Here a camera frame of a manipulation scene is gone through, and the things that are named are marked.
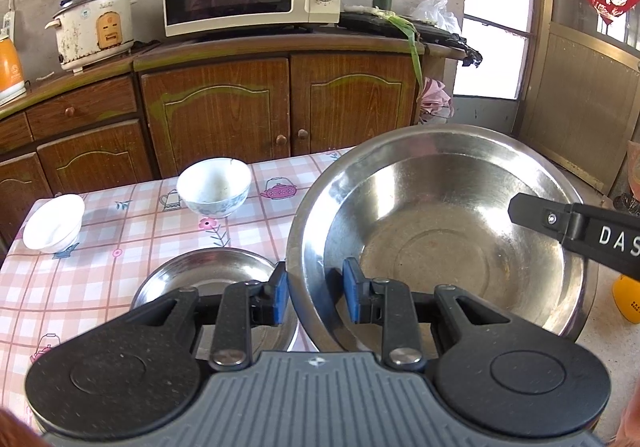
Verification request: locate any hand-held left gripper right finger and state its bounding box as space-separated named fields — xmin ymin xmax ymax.
xmin=342 ymin=258 xmax=503 ymax=372

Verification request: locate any orange electric kettle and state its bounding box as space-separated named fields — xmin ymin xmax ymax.
xmin=0 ymin=30 xmax=28 ymax=105

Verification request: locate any plain white bowl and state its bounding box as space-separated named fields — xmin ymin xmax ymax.
xmin=22 ymin=194 xmax=86 ymax=254

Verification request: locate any wooden kitchen cabinet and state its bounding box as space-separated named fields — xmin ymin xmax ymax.
xmin=0 ymin=34 xmax=468 ymax=248

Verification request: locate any white rice cooker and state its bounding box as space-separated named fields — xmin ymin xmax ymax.
xmin=45 ymin=0 xmax=138 ymax=74

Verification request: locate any window with metal frame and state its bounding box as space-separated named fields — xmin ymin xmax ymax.
xmin=454 ymin=0 xmax=538 ymax=100

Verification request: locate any green scallion leaf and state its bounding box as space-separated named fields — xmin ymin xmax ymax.
xmin=385 ymin=12 xmax=426 ymax=88

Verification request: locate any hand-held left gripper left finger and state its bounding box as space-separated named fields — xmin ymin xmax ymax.
xmin=127 ymin=261 xmax=289 ymax=374

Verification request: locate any clear plastic bag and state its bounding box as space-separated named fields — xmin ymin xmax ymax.
xmin=410 ymin=0 xmax=462 ymax=34

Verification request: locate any yellow plastic object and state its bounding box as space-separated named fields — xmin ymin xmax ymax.
xmin=612 ymin=274 xmax=640 ymax=323

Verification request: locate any large scratched steel plate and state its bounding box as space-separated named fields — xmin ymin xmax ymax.
xmin=130 ymin=248 xmax=301 ymax=353

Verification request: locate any pink hanging cloth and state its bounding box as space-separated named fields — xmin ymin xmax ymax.
xmin=419 ymin=77 xmax=455 ymax=120

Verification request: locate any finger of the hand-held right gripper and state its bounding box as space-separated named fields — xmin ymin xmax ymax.
xmin=507 ymin=194 xmax=573 ymax=242

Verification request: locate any black counter tray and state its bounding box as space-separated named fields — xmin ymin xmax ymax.
xmin=340 ymin=10 xmax=483 ymax=68

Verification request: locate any pink checked tablecloth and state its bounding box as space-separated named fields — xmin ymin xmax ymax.
xmin=0 ymin=147 xmax=361 ymax=428

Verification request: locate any steel bowl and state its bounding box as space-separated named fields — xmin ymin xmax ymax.
xmin=286 ymin=124 xmax=599 ymax=350

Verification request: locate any blue patterned white bowl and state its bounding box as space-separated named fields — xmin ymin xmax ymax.
xmin=176 ymin=157 xmax=252 ymax=219

